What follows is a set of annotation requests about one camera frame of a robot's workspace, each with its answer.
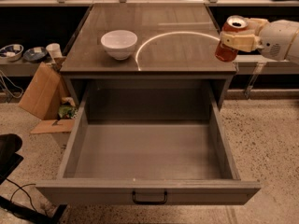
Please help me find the grey cabinet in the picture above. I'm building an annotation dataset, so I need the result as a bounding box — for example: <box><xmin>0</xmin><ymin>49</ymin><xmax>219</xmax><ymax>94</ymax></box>
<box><xmin>62</xmin><ymin>1</ymin><xmax>235</xmax><ymax>105</ymax></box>

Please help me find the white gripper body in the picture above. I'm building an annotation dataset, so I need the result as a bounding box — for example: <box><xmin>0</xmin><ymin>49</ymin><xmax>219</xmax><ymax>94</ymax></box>
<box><xmin>259</xmin><ymin>20</ymin><xmax>297</xmax><ymax>61</ymax></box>

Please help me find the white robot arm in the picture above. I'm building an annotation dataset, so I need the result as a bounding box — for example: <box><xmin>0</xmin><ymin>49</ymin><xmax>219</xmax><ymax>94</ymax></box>
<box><xmin>215</xmin><ymin>15</ymin><xmax>299</xmax><ymax>63</ymax></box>

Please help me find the white paper cup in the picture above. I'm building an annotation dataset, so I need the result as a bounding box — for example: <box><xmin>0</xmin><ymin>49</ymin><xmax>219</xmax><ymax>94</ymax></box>
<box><xmin>46</xmin><ymin>43</ymin><xmax>62</xmax><ymax>59</ymax></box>

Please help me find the dark blue plate bowl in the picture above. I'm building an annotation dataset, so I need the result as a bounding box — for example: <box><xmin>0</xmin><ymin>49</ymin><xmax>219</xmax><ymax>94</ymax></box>
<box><xmin>23</xmin><ymin>47</ymin><xmax>48</xmax><ymax>63</ymax></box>

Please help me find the black chair base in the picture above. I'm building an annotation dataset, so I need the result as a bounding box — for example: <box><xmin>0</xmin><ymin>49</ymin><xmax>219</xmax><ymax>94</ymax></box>
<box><xmin>0</xmin><ymin>133</ymin><xmax>22</xmax><ymax>184</ymax></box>

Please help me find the white ceramic bowl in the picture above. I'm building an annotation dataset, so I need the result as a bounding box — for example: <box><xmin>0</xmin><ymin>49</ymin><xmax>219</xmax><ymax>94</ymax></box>
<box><xmin>100</xmin><ymin>30</ymin><xmax>137</xmax><ymax>60</ymax></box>

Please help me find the brown cardboard box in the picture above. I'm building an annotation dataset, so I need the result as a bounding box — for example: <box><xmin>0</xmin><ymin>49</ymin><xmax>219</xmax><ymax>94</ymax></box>
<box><xmin>19</xmin><ymin>63</ymin><xmax>75</xmax><ymax>134</ymax></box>

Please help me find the open grey top drawer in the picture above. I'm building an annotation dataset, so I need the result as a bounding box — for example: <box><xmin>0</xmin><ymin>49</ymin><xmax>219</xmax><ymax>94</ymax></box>
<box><xmin>37</xmin><ymin>87</ymin><xmax>261</xmax><ymax>205</ymax></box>

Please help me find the black drawer handle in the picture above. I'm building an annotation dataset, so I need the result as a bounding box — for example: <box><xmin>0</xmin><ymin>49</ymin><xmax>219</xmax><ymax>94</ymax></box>
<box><xmin>132</xmin><ymin>191</ymin><xmax>168</xmax><ymax>205</ymax></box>

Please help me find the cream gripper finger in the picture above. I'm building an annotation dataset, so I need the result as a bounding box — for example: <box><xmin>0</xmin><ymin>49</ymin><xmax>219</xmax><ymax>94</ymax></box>
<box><xmin>246</xmin><ymin>18</ymin><xmax>269</xmax><ymax>35</ymax></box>
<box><xmin>221</xmin><ymin>31</ymin><xmax>263</xmax><ymax>52</ymax></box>

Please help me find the grey low shelf left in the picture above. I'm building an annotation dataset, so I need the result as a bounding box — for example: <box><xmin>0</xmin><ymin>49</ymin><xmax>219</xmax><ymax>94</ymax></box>
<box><xmin>0</xmin><ymin>55</ymin><xmax>66</xmax><ymax>78</ymax></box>

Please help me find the white cable left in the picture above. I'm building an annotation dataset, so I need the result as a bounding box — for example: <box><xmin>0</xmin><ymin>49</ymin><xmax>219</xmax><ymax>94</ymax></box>
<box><xmin>0</xmin><ymin>69</ymin><xmax>24</xmax><ymax>101</ymax></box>

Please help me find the grey low shelf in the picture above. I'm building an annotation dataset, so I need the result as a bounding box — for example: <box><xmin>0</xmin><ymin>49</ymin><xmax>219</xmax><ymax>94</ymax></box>
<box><xmin>0</xmin><ymin>55</ymin><xmax>66</xmax><ymax>78</ymax></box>
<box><xmin>234</xmin><ymin>55</ymin><xmax>299</xmax><ymax>75</ymax></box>

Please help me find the blue patterned bowl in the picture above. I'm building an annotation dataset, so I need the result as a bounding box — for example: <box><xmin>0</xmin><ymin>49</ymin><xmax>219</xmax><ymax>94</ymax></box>
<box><xmin>0</xmin><ymin>44</ymin><xmax>23</xmax><ymax>62</ymax></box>

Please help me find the grey low shelf right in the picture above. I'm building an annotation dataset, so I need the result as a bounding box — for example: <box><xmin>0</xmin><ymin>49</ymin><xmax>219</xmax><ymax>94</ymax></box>
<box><xmin>234</xmin><ymin>55</ymin><xmax>299</xmax><ymax>75</ymax></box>

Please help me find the green snack bag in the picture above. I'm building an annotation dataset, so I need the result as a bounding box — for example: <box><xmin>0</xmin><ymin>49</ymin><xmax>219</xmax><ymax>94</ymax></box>
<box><xmin>58</xmin><ymin>105</ymin><xmax>77</xmax><ymax>119</ymax></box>

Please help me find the red coke can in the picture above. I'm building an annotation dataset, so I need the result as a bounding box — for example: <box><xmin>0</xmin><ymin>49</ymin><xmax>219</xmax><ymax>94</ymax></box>
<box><xmin>215</xmin><ymin>15</ymin><xmax>248</xmax><ymax>62</ymax></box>

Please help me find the black cable on floor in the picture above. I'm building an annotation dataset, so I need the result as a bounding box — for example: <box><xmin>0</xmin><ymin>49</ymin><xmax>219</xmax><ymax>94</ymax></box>
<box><xmin>0</xmin><ymin>177</ymin><xmax>50</xmax><ymax>217</ymax></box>

